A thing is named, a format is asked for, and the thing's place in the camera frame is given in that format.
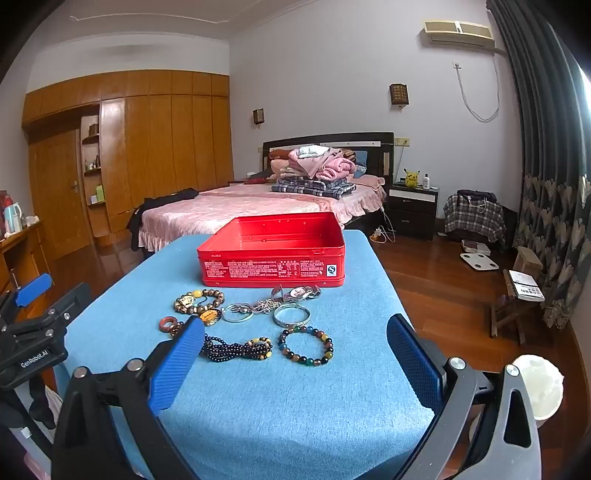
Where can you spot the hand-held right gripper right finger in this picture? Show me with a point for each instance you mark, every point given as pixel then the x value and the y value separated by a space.
pixel 415 364

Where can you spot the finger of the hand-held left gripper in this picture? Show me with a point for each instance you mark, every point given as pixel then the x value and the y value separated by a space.
pixel 32 287
pixel 71 302

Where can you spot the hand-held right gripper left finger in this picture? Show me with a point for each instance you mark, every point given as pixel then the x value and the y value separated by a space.
pixel 178 364

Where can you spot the red tin box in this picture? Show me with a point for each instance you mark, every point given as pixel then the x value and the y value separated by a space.
pixel 258 267

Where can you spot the person's left forearm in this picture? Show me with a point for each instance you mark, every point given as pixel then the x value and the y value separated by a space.
pixel 41 406

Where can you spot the wooden desk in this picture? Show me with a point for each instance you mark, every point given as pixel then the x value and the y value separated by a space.
pixel 18 258

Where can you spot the white cups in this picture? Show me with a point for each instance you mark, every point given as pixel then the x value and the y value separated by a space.
pixel 31 220

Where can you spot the light thermos jug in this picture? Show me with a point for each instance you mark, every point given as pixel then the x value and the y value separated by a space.
pixel 13 218

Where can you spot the red bottle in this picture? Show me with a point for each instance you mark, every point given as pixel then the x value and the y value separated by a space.
pixel 4 203

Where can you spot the wooden stool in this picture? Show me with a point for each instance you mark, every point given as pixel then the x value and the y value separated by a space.
pixel 508 314

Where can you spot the green box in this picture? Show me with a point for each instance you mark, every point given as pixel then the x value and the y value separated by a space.
pixel 99 193

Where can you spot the white bathroom scale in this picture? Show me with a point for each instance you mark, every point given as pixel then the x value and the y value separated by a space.
pixel 479 262

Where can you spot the silver bangle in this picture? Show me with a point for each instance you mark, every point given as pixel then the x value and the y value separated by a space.
pixel 292 324

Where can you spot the white trash bin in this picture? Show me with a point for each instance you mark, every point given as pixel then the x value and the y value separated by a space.
pixel 540 387

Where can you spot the small flat box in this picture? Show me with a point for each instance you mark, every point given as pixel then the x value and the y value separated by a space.
pixel 476 245

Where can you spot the power strip with plugs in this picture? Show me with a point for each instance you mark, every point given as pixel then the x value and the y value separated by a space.
pixel 381 235

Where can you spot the white booklet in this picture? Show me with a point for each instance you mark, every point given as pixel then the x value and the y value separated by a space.
pixel 526 286

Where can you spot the black clothing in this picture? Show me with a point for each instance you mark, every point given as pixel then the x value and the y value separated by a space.
pixel 161 198

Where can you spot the silver wristwatch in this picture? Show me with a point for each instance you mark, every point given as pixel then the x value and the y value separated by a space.
pixel 298 292

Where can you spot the dark nightstand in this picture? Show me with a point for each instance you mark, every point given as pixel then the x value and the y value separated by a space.
pixel 411 217

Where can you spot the cardboard box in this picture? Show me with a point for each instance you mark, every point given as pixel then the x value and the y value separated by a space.
pixel 528 261

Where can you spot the bed with pink bedspread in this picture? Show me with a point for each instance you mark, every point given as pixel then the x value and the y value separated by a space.
pixel 258 205

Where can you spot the wooden wardrobe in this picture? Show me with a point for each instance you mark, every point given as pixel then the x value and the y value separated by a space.
pixel 152 138

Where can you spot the white bottle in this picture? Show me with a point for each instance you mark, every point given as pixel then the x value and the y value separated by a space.
pixel 426 181

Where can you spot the yellow plush toy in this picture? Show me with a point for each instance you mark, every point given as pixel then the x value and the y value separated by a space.
pixel 411 178

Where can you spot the pink pillow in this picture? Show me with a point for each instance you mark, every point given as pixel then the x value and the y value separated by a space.
pixel 369 181

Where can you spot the dark red cloth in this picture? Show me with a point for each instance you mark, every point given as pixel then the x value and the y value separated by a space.
pixel 256 181

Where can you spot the folded plaid blanket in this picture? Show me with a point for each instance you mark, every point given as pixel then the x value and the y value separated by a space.
pixel 314 188

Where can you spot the blue pillow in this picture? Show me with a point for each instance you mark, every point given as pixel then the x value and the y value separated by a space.
pixel 362 158

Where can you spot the pile of pink clothes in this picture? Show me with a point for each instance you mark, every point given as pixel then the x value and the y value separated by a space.
pixel 332 166

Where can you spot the dark wooden headboard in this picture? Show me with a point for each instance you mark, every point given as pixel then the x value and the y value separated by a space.
pixel 323 138

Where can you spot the dark floral curtain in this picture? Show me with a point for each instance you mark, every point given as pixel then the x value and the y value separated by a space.
pixel 540 138

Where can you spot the wall socket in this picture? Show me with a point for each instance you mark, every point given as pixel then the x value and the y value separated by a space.
pixel 402 140

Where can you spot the small wooden wall lamp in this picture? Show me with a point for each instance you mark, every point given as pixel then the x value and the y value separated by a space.
pixel 258 116

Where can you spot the large wooden wall lamp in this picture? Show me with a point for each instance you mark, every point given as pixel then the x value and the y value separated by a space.
pixel 398 94

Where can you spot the wall air conditioner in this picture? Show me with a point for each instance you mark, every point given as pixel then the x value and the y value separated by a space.
pixel 457 32

